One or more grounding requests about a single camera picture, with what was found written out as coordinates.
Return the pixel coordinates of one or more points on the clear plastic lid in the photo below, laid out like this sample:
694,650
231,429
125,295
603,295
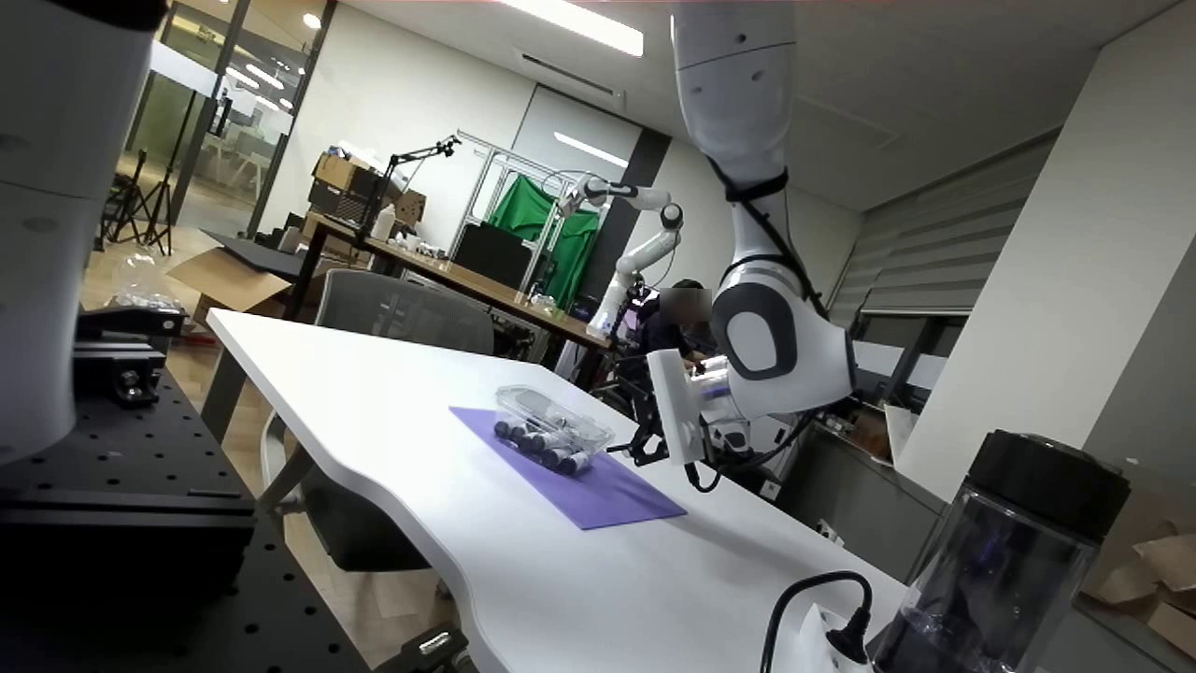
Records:
526,401

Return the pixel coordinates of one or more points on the grey window blinds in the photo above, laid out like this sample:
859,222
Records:
947,247

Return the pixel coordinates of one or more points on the green cloth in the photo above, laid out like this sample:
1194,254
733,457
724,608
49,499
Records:
529,212

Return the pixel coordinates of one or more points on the clear blender jar black lid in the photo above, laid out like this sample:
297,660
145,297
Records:
996,573

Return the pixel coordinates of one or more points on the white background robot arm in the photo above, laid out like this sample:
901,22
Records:
648,256

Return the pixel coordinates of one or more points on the clear plastic bowl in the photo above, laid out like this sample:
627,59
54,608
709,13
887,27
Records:
588,439

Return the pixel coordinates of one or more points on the white black-tipped cylinder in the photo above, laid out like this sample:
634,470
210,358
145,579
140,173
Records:
575,460
517,437
549,452

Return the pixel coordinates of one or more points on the black device box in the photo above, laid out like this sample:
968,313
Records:
125,361

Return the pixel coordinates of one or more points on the black computer monitor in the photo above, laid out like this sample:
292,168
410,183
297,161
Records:
490,256

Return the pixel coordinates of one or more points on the purple mat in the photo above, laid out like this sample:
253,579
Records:
598,493

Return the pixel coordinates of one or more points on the wooden table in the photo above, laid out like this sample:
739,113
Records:
499,295

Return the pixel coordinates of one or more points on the person in dark clothes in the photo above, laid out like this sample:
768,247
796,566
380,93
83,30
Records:
666,330

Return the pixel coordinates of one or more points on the black perforated board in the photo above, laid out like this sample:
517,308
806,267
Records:
125,460

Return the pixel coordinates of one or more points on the stacked cardboard boxes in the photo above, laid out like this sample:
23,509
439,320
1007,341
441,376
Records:
360,191

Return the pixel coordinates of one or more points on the white power strip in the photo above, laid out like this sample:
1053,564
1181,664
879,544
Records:
810,652

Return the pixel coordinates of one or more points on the ceiling light panel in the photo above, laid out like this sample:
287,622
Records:
580,24

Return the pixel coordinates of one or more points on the flat cardboard box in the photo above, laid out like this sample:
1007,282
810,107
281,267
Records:
231,279

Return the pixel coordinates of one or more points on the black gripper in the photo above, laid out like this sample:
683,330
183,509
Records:
648,443

